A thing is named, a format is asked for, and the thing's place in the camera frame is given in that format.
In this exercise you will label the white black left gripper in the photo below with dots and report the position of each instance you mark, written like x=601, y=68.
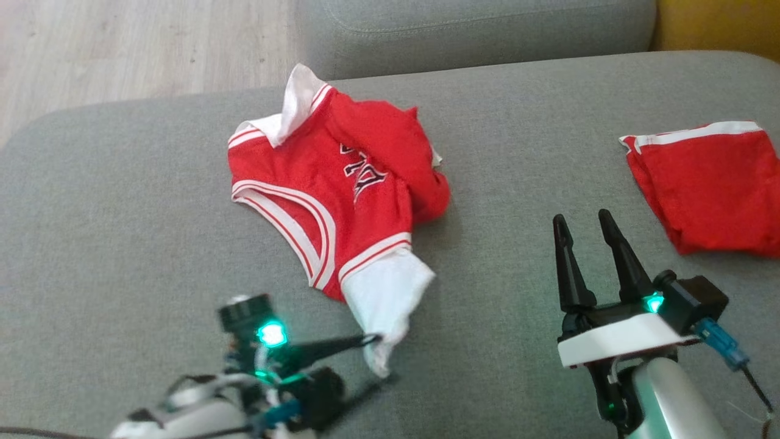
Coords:
x=256, y=353

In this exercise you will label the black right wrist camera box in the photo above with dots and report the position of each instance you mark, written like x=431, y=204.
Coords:
x=691, y=302

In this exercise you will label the large yellow sofa cushion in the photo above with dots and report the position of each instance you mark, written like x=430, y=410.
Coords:
x=719, y=27

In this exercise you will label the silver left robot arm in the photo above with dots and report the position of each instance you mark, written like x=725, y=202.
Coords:
x=201, y=421

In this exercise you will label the grey sofa back cushion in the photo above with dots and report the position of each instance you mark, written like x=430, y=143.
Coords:
x=475, y=42

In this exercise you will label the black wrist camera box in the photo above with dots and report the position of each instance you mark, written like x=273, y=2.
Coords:
x=320, y=396
x=691, y=302

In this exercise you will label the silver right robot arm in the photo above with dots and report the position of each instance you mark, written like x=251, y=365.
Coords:
x=670, y=402

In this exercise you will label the red basketball shorts white stripe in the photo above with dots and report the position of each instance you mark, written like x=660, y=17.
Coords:
x=713, y=189

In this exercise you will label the grey sofa seat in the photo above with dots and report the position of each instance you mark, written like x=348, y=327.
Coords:
x=487, y=274

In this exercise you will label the red basketball jersey white trim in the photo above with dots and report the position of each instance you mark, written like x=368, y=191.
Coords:
x=286, y=171

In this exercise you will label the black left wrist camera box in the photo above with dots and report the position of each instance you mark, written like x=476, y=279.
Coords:
x=320, y=396

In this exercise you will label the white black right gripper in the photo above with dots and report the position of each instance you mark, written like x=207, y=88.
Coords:
x=621, y=338

